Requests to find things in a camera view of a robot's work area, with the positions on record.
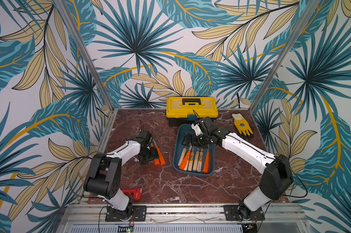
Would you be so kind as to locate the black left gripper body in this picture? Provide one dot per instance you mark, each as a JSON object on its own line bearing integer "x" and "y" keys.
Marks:
{"x": 149, "y": 155}

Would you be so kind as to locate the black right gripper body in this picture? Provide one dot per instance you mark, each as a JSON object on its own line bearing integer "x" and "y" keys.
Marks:
{"x": 193, "y": 138}

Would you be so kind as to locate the teal plastic tray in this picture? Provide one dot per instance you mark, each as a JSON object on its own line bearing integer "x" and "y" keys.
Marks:
{"x": 182, "y": 130}

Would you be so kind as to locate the wooden handle sickle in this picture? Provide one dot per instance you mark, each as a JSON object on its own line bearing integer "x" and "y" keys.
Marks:
{"x": 184, "y": 150}
{"x": 195, "y": 163}
{"x": 190, "y": 161}
{"x": 200, "y": 160}

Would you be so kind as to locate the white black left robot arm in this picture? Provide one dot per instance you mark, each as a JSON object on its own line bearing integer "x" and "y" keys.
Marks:
{"x": 104, "y": 174}

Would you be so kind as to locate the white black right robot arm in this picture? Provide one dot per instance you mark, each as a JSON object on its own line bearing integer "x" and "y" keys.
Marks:
{"x": 275, "y": 170}

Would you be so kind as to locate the yellow white work glove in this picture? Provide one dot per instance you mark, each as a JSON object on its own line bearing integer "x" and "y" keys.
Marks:
{"x": 242, "y": 126}

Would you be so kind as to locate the red black clamp tool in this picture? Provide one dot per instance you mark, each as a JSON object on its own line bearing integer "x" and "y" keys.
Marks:
{"x": 135, "y": 193}

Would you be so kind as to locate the yellow black toolbox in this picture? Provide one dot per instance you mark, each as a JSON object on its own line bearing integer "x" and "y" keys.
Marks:
{"x": 181, "y": 110}

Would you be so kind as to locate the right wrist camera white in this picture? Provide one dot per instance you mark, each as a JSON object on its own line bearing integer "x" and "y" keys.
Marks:
{"x": 197, "y": 129}

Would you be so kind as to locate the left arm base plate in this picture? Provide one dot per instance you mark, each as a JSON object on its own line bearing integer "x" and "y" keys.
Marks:
{"x": 135, "y": 213}

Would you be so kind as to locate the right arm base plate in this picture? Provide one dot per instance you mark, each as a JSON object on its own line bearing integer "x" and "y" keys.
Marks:
{"x": 239, "y": 214}

